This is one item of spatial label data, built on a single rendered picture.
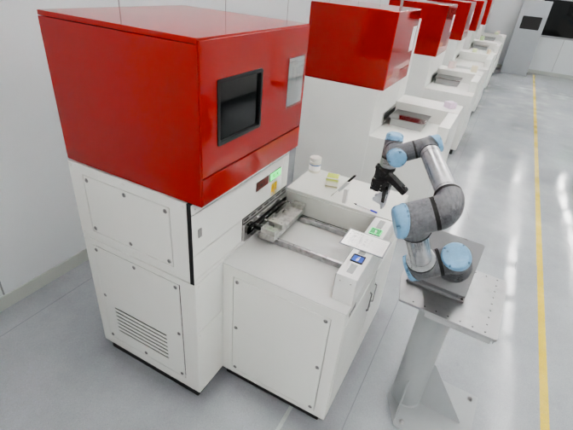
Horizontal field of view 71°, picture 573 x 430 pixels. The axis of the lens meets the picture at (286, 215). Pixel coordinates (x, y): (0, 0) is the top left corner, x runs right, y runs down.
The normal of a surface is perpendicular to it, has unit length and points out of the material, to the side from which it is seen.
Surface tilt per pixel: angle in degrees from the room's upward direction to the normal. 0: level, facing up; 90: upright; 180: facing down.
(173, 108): 90
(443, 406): 90
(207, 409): 0
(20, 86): 90
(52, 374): 0
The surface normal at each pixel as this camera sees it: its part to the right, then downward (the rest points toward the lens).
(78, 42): -0.47, 0.42
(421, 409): 0.08, -0.85
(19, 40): 0.88, 0.30
